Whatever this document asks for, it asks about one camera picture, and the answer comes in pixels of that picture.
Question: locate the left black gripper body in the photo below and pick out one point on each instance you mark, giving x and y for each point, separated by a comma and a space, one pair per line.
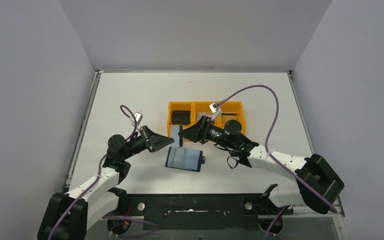
148, 138

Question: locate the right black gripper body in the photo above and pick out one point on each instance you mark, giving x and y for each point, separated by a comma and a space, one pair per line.
216, 134

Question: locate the dark card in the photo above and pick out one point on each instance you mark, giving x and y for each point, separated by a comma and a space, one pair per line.
174, 133

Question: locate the black cards stack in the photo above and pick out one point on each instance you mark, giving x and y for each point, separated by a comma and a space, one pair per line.
181, 117

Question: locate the blue card holder wallet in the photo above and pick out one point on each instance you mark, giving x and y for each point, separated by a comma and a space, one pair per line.
185, 159

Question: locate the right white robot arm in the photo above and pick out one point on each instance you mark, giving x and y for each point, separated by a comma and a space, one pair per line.
316, 184

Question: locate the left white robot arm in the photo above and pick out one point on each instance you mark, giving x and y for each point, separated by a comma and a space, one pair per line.
69, 215

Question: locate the silver card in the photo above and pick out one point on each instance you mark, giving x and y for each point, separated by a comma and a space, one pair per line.
204, 117

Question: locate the orange three-compartment tray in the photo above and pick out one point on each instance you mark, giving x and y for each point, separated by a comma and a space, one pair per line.
203, 106

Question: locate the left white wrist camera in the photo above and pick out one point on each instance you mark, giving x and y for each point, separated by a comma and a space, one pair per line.
136, 118

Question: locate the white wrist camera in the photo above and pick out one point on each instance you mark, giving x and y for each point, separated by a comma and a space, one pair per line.
136, 118
216, 111

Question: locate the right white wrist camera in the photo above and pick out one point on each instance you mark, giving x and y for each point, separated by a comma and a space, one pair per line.
216, 111

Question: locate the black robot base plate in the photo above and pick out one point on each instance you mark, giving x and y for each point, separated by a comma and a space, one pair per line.
141, 215

